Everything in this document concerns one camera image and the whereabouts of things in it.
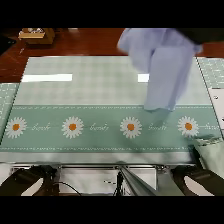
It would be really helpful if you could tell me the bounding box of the light blue shirt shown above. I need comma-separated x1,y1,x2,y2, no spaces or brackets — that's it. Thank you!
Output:
116,27,204,113

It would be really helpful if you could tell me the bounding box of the brown wooden box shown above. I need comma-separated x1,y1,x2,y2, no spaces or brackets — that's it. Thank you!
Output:
17,27,56,46

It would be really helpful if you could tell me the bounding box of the pale green garment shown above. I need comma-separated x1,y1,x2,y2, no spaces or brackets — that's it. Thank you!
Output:
192,134,224,180

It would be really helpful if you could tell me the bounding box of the silver frame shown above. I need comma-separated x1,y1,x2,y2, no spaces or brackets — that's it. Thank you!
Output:
0,161,202,197

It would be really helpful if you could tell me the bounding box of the black cable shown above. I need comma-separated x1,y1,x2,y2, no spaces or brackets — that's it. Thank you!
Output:
52,181,83,197

